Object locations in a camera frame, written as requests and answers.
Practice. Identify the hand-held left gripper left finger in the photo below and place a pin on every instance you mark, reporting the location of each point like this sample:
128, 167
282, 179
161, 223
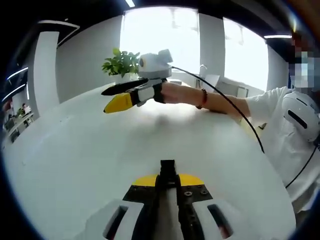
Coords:
140, 205

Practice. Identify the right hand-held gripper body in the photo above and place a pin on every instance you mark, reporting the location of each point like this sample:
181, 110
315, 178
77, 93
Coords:
156, 66

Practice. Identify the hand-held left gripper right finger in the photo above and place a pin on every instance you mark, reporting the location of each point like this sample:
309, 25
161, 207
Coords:
197, 205

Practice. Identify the black plastic buckle pronged part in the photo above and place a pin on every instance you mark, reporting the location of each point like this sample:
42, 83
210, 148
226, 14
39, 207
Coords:
168, 181

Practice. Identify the black plastic buckle socket part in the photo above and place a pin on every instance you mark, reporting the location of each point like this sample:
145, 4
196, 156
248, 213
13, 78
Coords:
168, 166

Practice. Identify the person's right hand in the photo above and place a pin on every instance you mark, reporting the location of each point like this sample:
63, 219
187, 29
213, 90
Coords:
161, 91

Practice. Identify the white plant pot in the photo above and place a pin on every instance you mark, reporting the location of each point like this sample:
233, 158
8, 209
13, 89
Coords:
125, 78

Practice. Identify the green potted plant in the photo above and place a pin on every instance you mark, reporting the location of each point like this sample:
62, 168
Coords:
122, 61

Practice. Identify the bright window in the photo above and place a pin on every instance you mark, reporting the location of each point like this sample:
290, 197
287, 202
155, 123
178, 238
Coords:
245, 55
160, 32

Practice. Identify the wide white pillar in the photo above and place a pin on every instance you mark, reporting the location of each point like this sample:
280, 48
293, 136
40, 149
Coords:
46, 75

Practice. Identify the person in white shirt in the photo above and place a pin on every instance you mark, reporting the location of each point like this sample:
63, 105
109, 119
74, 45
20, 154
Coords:
272, 140

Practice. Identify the row of white office desks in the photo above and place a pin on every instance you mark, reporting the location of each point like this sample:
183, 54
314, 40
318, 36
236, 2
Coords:
18, 127

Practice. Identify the white worn device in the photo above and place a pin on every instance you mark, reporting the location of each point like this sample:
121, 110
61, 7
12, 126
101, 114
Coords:
300, 117

